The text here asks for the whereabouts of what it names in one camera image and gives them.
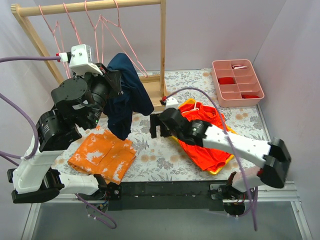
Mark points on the yellow plastic tray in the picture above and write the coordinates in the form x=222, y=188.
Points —
x=209, y=160

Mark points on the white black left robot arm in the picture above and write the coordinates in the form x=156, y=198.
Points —
x=78, y=103

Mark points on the red white item in organizer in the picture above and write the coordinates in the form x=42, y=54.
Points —
x=238, y=66

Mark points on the navy blue shorts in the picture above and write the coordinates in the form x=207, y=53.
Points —
x=135, y=98

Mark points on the bright orange shorts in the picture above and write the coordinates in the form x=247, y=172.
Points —
x=214, y=139

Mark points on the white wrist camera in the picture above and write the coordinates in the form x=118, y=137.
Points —
x=80, y=60
x=169, y=102

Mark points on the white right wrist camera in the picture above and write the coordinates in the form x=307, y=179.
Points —
x=169, y=102

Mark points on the orange white patterned shorts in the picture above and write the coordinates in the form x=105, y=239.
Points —
x=103, y=153

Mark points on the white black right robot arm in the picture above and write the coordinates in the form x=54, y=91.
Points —
x=271, y=159

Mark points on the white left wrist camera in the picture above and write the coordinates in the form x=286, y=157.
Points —
x=80, y=60

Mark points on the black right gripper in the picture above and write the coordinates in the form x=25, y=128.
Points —
x=155, y=125

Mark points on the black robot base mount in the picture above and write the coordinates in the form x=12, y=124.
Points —
x=213, y=195

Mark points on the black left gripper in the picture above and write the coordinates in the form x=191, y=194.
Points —
x=113, y=78

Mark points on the pink wire hanger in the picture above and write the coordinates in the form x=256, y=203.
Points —
x=105, y=23
x=99, y=56
x=60, y=46
x=72, y=24

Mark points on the pink divided organizer tray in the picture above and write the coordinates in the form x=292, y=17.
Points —
x=246, y=83

